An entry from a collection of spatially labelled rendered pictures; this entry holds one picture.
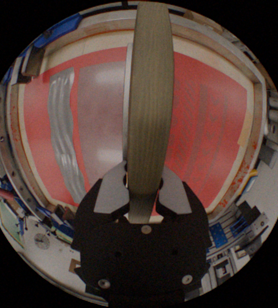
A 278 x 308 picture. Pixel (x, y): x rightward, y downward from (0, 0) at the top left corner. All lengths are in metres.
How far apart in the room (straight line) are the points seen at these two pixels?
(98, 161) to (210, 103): 0.24
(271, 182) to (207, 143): 3.37
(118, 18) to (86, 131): 0.22
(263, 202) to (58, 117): 3.82
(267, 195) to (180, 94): 3.55
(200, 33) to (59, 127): 0.32
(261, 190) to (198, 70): 3.56
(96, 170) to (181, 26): 0.33
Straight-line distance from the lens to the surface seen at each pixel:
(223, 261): 0.91
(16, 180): 0.49
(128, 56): 0.15
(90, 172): 0.23
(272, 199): 3.59
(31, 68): 0.26
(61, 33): 0.25
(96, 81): 0.18
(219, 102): 0.23
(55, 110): 0.22
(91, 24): 0.23
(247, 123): 0.34
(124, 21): 0.22
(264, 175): 3.58
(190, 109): 0.19
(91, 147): 0.19
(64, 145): 0.22
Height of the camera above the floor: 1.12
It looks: 65 degrees down
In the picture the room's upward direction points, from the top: 178 degrees counter-clockwise
